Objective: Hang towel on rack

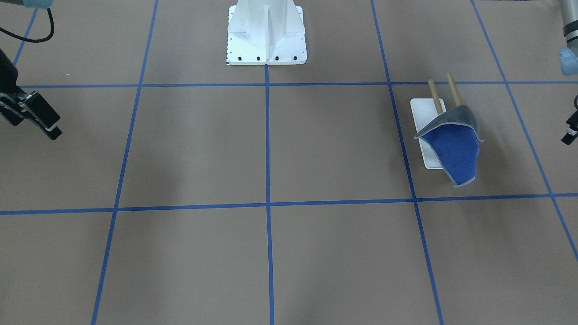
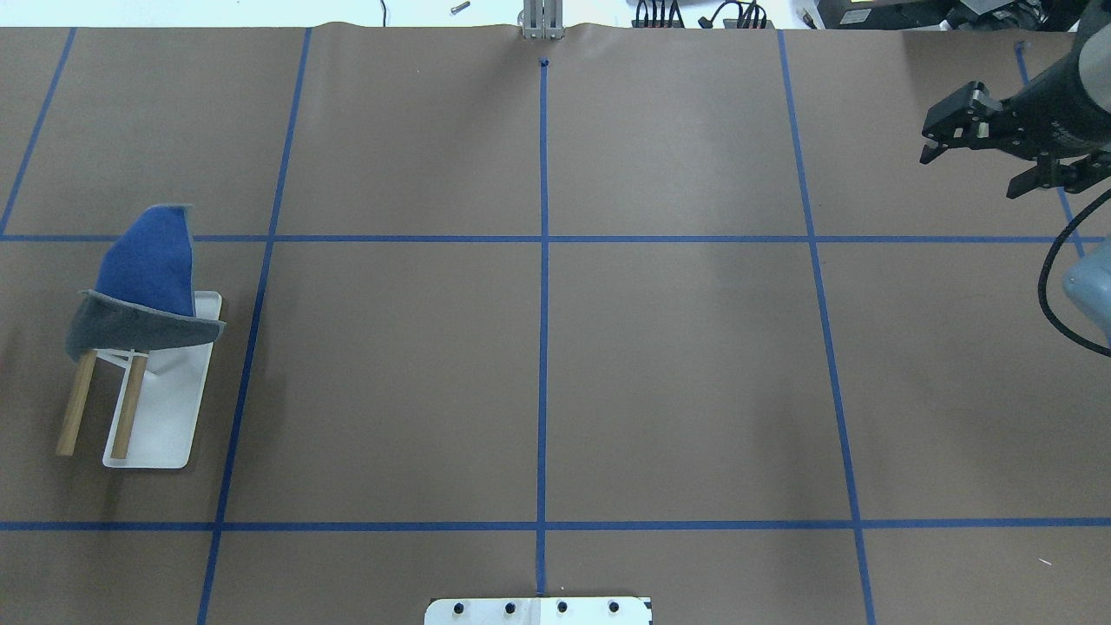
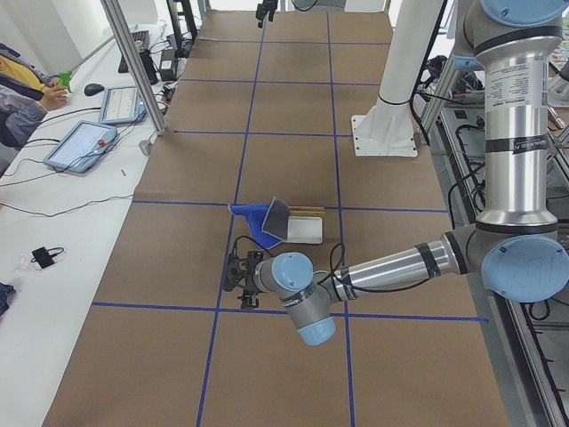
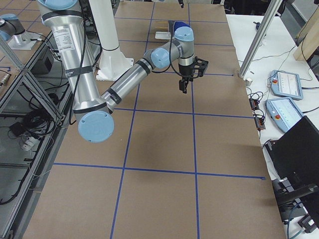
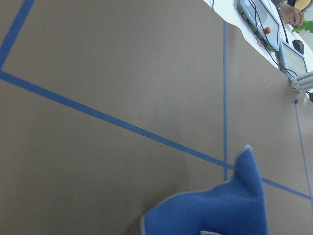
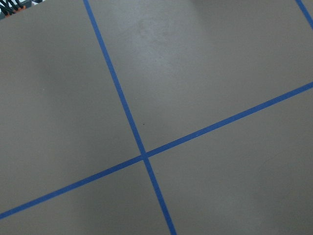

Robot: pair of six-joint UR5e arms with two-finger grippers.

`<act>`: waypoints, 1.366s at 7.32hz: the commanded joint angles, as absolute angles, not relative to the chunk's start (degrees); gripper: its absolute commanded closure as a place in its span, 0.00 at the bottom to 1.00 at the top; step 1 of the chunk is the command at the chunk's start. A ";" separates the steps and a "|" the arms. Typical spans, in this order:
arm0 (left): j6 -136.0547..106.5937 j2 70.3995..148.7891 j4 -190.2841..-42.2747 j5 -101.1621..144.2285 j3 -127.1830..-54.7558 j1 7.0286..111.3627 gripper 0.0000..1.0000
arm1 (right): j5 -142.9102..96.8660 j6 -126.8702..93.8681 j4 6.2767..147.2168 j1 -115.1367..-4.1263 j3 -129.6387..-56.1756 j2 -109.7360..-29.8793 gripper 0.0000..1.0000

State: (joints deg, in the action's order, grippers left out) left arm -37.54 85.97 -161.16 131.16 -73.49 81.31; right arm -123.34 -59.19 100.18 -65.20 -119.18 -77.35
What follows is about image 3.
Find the green plastic clamp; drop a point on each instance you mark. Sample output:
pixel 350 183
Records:
pixel 65 79

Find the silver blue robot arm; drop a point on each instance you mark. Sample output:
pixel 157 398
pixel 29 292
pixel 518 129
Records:
pixel 511 245

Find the aluminium frame post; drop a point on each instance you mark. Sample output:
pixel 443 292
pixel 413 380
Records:
pixel 122 33

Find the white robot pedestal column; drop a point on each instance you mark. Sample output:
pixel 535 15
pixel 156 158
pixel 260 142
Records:
pixel 387 128

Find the near blue teach pendant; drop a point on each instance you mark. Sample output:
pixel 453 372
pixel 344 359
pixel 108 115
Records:
pixel 81 148

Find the white rack base tray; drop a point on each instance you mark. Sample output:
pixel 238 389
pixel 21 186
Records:
pixel 304 230

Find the small black strap device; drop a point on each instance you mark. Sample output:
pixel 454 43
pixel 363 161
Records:
pixel 45 257

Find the wooden rack rod rear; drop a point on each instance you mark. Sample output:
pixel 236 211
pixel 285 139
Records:
pixel 295 208

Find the wooden rack rod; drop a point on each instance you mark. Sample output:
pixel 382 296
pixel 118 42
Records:
pixel 295 208
pixel 300 213

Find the wooden rack rod front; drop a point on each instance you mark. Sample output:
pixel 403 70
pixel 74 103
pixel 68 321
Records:
pixel 300 213

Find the blue teach pendant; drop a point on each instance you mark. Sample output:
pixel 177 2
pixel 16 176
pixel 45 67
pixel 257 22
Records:
pixel 81 148
pixel 121 106

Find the black power adapter box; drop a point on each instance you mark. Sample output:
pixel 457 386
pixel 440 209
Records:
pixel 168 65

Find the blue grey towel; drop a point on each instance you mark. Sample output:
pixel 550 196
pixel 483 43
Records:
pixel 268 223

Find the far blue teach pendant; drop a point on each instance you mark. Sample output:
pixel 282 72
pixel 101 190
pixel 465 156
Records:
pixel 121 106

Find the seated person's hand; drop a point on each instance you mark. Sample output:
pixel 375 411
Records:
pixel 55 96

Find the black computer mouse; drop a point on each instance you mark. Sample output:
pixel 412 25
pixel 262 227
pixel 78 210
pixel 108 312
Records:
pixel 92 89

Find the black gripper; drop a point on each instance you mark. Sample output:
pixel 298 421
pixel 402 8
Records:
pixel 250 285
pixel 266 7

